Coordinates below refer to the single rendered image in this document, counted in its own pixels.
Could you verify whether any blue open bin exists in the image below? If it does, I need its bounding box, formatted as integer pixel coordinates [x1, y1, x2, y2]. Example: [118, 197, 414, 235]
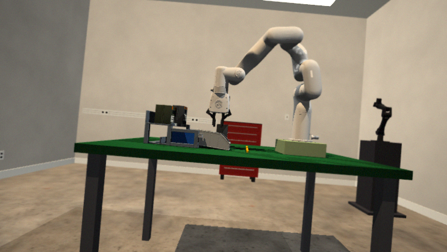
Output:
[172, 131, 195, 144]

